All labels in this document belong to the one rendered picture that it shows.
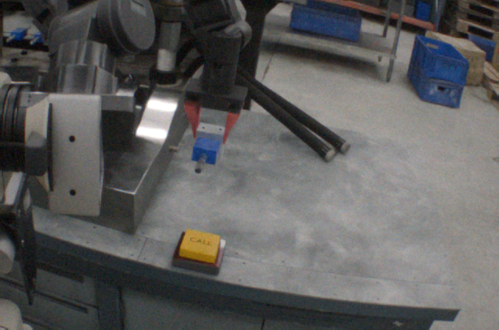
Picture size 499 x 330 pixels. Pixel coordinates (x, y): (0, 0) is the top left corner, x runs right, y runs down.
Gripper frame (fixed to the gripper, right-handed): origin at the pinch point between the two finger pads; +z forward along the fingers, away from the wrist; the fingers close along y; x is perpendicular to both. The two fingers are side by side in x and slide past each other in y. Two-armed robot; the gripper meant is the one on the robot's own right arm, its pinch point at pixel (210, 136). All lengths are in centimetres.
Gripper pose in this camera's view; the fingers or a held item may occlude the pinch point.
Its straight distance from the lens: 100.6
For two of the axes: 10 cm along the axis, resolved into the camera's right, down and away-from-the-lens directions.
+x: -1.2, 4.3, -9.0
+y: -9.8, -1.9, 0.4
